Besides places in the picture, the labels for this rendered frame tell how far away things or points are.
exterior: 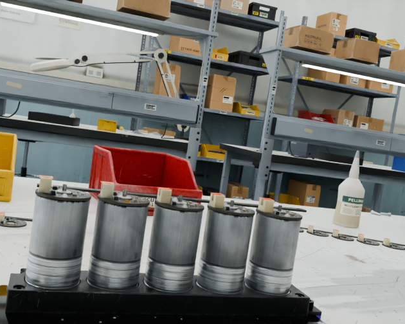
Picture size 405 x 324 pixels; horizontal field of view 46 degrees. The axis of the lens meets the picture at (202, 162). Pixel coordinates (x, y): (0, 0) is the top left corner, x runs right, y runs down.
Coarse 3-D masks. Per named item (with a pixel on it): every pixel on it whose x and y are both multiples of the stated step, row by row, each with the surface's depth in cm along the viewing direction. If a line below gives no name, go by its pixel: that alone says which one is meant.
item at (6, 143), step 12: (0, 132) 57; (0, 144) 57; (12, 144) 57; (0, 156) 57; (12, 156) 50; (0, 168) 57; (12, 168) 48; (0, 180) 47; (12, 180) 47; (0, 192) 47
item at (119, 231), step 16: (112, 208) 22; (128, 208) 22; (144, 208) 23; (96, 224) 22; (112, 224) 22; (128, 224) 22; (144, 224) 23; (96, 240) 22; (112, 240) 22; (128, 240) 22; (96, 256) 22; (112, 256) 22; (128, 256) 22; (96, 272) 22; (112, 272) 22; (128, 272) 22; (112, 288) 22; (128, 288) 23
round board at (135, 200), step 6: (114, 192) 23; (102, 198) 22; (108, 198) 22; (114, 198) 22; (132, 198) 23; (138, 198) 24; (144, 198) 24; (120, 204) 22; (126, 204) 22; (132, 204) 22; (138, 204) 22; (144, 204) 22
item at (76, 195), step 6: (54, 186) 22; (36, 192) 21; (42, 192) 21; (54, 192) 21; (72, 192) 22; (78, 192) 23; (84, 192) 23; (54, 198) 21; (60, 198) 21; (66, 198) 21; (72, 198) 21; (78, 198) 21; (84, 198) 22; (90, 198) 22
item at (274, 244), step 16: (256, 224) 25; (272, 224) 25; (288, 224) 25; (256, 240) 25; (272, 240) 25; (288, 240) 25; (256, 256) 25; (272, 256) 25; (288, 256) 25; (256, 272) 25; (272, 272) 25; (288, 272) 25; (256, 288) 25; (272, 288) 25; (288, 288) 25
